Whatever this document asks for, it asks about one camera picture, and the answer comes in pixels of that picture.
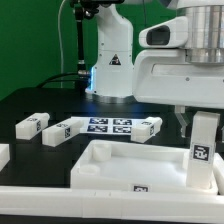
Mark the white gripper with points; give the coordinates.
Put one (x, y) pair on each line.
(163, 76)

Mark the white desk tabletop tray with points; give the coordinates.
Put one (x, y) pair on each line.
(119, 166)

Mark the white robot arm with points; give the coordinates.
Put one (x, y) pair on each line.
(111, 79)

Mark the white sheet with markers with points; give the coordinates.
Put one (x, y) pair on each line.
(108, 126)

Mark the white left side block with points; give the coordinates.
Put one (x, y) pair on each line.
(4, 155)

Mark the white front rail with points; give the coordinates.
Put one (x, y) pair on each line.
(65, 202)

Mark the black camera stand pole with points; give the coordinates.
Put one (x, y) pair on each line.
(80, 43)

